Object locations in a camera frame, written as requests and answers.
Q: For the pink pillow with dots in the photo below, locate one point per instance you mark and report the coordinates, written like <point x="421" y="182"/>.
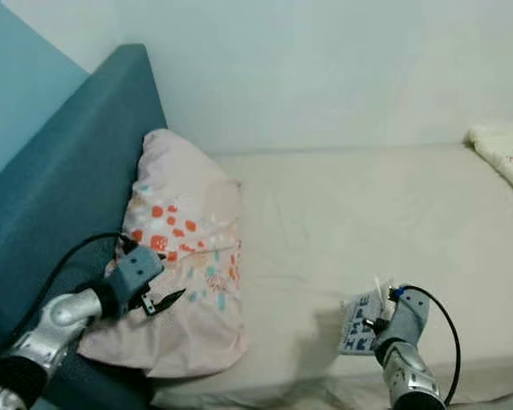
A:
<point x="188" y="188"/>

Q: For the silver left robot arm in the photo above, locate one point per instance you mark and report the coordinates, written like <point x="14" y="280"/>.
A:
<point x="73" y="312"/>

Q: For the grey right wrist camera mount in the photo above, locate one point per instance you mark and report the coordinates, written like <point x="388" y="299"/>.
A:
<point x="406" y="318"/>

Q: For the mattress with cream sheet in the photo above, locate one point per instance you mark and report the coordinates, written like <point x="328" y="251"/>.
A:
<point x="342" y="213"/>

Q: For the teal upholstered headboard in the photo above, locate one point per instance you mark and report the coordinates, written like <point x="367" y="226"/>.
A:
<point x="68" y="188"/>

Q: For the white book with blue letters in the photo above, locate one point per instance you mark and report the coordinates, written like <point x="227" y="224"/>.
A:
<point x="355" y="329"/>

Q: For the cream cartoon print quilt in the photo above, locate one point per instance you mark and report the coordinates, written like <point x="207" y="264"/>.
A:
<point x="504" y="149"/>

